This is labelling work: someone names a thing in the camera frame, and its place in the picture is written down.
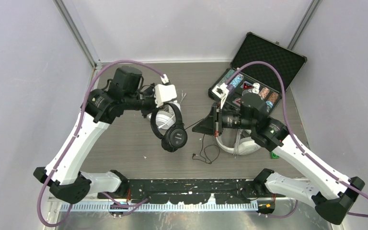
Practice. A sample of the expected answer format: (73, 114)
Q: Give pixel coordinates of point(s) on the green lego brick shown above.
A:
(274, 156)

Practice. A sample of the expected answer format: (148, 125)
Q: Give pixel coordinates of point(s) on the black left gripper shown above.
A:
(151, 89)

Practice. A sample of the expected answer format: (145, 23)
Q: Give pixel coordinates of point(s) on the small white headphones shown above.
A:
(165, 118)

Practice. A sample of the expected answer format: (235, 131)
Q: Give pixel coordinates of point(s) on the large white grey headphones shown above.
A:
(244, 144)

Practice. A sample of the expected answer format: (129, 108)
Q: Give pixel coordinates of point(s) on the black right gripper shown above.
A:
(207, 125)

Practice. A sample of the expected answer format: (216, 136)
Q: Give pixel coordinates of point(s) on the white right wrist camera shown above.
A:
(222, 91)

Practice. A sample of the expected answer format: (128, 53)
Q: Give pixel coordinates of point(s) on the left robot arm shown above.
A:
(63, 174)

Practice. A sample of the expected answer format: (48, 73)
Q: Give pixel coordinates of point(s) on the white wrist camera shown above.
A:
(222, 91)
(165, 92)

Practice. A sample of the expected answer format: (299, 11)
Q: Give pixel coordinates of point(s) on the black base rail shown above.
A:
(190, 191)

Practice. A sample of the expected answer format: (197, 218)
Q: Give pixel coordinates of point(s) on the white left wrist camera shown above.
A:
(165, 92)

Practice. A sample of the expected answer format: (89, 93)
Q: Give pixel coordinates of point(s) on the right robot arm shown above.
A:
(330, 193)

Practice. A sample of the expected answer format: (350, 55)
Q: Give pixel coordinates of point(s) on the black poker chip case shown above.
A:
(264, 68)

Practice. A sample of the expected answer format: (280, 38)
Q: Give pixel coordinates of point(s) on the black headphones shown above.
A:
(176, 136)

